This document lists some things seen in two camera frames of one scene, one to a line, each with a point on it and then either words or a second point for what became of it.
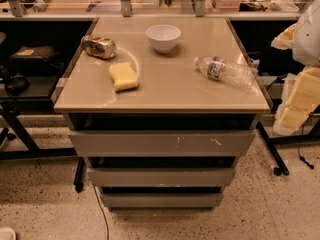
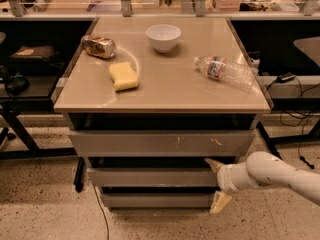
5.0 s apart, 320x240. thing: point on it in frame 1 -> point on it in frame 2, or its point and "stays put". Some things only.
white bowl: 163,36 stays put
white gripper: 308,41 -> 224,180
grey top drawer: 164,143 stays put
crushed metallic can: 99,47 stays put
